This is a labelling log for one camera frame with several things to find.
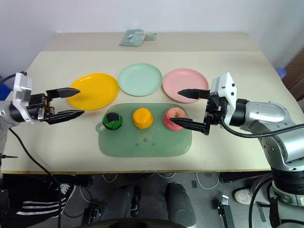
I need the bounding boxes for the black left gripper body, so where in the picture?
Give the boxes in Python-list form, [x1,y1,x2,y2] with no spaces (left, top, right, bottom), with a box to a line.
[26,93,57,122]

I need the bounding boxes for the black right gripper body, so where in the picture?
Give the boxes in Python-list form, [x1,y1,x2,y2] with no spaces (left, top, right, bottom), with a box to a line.
[203,89,229,126]

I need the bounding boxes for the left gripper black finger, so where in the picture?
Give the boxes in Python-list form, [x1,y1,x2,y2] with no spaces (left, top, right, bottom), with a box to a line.
[46,87,81,100]
[44,110,85,125]

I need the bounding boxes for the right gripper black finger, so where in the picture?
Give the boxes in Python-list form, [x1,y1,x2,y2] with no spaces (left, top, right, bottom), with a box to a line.
[170,117,211,136]
[178,88,211,100]

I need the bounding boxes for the pink plate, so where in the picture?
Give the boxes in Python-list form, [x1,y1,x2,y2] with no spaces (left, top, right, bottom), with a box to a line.
[162,68,210,104]

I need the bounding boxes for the yellow plate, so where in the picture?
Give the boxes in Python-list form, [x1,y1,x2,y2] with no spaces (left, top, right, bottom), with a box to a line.
[68,72,120,111]

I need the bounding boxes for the dark green toy vegetable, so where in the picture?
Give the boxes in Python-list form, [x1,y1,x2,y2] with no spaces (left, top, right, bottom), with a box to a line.
[102,112,124,131]

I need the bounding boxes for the orange toy fruit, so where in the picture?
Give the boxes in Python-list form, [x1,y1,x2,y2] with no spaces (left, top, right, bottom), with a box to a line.
[132,107,154,130]

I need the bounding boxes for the mint green plate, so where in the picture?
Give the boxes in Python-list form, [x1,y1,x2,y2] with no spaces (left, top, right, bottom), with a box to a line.
[118,62,163,97]

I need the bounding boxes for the red toy apple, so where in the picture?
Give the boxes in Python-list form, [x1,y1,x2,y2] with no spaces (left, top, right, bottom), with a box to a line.
[162,107,189,131]

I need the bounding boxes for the translucent green cutting mat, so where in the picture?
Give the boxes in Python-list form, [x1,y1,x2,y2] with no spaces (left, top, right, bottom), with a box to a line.
[95,102,193,158]

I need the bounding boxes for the small green plastic item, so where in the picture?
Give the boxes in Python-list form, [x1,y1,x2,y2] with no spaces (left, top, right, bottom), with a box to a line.
[143,31,159,41]

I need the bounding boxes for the black and white shoe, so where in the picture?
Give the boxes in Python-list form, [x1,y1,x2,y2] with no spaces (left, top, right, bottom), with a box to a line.
[58,182,75,198]

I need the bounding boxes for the blue bottle cap item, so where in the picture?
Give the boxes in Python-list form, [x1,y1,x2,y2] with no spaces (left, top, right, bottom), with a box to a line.
[276,67,288,79]

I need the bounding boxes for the dark rounded shape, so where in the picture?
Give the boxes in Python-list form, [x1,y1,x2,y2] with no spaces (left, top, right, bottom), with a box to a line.
[165,182,197,228]

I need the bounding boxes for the pale green plastic packet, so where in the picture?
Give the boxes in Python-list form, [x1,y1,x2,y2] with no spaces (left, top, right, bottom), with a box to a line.
[119,29,146,47]

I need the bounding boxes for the brown wooden furniture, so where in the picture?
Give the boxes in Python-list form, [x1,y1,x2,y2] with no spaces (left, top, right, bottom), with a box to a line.
[282,50,304,101]

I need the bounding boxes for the white sneaker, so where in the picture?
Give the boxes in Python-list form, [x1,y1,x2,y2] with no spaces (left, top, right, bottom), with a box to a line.
[233,187,254,205]

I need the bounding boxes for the black trousers with white stripes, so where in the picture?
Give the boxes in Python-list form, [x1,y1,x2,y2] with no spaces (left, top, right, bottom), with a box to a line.
[0,175,72,222]

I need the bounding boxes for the black metal stand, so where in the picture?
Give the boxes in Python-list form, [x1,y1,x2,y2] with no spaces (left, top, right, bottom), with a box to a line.
[217,194,235,228]

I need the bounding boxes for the black box on floor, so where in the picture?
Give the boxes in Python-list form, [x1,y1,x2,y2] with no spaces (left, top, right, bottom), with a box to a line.
[81,206,103,226]

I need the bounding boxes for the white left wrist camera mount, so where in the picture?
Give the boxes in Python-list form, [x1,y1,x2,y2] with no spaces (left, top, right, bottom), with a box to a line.
[11,72,33,124]

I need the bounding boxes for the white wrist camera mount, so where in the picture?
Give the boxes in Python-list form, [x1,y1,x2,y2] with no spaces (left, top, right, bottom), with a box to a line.
[11,72,33,124]
[209,72,238,105]

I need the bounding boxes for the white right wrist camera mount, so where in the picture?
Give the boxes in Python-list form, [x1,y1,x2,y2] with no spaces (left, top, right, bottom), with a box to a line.
[209,72,238,105]

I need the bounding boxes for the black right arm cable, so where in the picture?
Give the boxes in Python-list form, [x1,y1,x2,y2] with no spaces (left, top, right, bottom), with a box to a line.
[219,115,304,139]

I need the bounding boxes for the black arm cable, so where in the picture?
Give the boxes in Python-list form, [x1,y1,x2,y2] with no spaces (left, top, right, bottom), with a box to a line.
[219,115,304,139]
[0,71,63,214]

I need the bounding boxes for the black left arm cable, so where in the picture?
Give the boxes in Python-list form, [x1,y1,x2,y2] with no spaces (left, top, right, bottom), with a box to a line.
[0,71,63,214]

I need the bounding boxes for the white floor cable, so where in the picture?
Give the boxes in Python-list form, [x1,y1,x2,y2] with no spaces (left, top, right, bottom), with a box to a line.
[195,171,220,190]

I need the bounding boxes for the black table frame bar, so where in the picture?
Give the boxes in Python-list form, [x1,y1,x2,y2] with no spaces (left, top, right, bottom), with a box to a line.
[219,171,272,184]

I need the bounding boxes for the thick black floor cable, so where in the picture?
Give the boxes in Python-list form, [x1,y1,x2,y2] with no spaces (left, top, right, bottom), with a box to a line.
[247,175,276,228]

